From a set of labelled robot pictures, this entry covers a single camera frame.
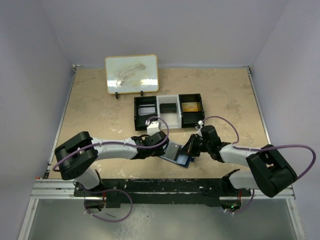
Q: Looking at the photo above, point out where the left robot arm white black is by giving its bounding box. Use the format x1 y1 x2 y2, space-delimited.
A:
52 130 169 196

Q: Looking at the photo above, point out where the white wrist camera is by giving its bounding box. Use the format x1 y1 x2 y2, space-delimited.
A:
145 120 161 136
197 120 204 127

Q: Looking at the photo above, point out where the aluminium frame rail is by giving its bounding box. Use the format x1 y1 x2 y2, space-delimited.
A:
29 161 76 200

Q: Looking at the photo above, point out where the black card case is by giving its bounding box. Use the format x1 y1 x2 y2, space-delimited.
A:
159 103 177 114

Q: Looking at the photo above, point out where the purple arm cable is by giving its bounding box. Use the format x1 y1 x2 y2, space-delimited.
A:
201 115 316 181
52 116 170 172

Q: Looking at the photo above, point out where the black tray compartment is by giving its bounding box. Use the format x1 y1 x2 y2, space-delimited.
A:
178 93 205 128
133 96 158 131

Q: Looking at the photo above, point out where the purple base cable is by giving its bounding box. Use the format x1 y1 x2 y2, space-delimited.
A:
223 189 255 216
83 188 133 222

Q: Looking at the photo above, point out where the blue leather card holder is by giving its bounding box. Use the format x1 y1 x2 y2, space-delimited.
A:
159 144 195 168

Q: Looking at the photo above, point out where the black left tray compartment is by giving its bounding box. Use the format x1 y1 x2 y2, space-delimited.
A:
133 96 158 131

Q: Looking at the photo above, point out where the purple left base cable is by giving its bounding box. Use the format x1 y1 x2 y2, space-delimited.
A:
83 188 133 222

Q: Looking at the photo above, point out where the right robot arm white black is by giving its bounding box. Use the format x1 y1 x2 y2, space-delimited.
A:
179 125 298 198

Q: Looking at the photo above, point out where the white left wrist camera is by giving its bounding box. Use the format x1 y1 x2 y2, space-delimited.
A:
145 120 161 136

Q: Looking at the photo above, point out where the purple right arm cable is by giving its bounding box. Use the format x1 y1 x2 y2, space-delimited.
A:
201 115 316 181

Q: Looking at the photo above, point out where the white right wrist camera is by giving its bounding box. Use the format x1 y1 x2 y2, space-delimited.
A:
197 120 204 127

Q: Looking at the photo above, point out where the black right tray compartment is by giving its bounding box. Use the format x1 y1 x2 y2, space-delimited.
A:
178 93 205 128

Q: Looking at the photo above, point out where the gold card in tray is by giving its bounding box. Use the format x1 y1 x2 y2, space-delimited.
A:
181 102 201 112

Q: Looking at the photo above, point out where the silver grey credit card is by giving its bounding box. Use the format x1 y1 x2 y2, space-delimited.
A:
163 141 182 162

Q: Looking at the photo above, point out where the white card in tray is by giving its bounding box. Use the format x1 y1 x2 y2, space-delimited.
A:
137 104 157 116

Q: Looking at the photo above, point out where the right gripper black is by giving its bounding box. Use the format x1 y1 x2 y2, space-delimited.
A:
178 133 211 157

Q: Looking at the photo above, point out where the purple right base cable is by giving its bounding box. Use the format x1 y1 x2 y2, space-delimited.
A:
223 189 255 216

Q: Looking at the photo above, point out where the whiteboard with wooden frame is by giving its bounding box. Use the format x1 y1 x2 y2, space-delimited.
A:
104 54 159 95

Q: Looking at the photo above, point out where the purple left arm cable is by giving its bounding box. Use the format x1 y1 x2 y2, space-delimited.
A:
52 116 170 172

